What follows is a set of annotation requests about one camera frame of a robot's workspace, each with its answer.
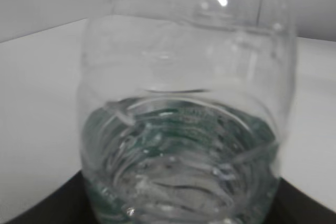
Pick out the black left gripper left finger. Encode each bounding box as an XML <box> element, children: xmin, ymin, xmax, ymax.
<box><xmin>9</xmin><ymin>172</ymin><xmax>98</xmax><ymax>224</ymax></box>

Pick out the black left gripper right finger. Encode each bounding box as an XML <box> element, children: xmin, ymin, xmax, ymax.
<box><xmin>269</xmin><ymin>179</ymin><xmax>335</xmax><ymax>224</ymax></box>

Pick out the clear Cestbon water bottle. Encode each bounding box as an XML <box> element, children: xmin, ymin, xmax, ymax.
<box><xmin>77</xmin><ymin>0</ymin><xmax>297</xmax><ymax>223</ymax></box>

